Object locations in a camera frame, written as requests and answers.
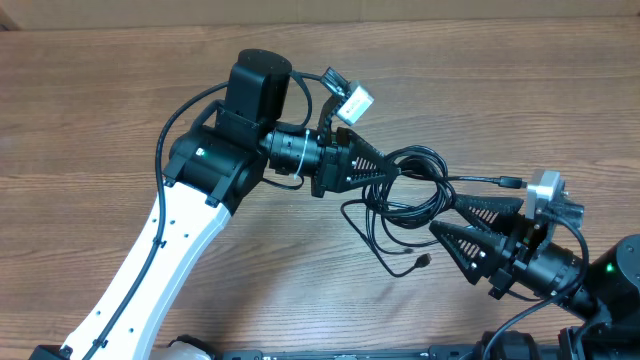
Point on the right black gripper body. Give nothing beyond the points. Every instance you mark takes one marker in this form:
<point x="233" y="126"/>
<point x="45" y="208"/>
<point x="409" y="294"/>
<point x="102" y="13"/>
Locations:
<point x="520" y="243"/>

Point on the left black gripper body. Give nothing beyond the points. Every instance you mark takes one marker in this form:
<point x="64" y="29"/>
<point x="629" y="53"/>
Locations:
<point x="333" y="158"/>

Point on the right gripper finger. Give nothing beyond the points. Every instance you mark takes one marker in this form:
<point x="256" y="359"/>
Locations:
<point x="492" y="214"/>
<point x="477" y="253"/>

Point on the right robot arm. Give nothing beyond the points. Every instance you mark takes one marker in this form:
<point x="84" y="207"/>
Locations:
<point x="603" y="293"/>

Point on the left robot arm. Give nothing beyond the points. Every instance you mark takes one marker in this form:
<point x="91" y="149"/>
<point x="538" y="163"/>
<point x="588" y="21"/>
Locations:
<point x="201" y="181"/>

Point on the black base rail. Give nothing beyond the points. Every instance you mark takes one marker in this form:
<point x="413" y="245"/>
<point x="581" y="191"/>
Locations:
<point x="434" y="352"/>

